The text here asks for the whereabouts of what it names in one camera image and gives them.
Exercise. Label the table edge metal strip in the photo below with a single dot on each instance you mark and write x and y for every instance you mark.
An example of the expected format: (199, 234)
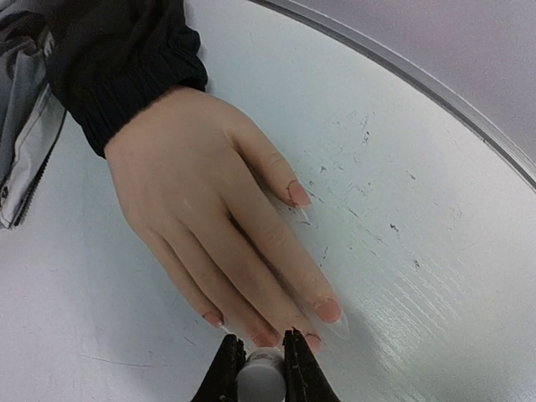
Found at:
(476, 59)

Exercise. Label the mannequin hand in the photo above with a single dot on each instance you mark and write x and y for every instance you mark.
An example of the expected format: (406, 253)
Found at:
(194, 177)

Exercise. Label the grey crumpled cloth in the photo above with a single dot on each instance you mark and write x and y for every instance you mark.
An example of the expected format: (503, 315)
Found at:
(31, 117)

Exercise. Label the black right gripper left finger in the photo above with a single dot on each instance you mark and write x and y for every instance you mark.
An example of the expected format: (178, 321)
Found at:
(220, 383)

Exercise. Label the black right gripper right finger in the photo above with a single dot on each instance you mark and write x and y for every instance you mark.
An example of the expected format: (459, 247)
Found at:
(305, 380)

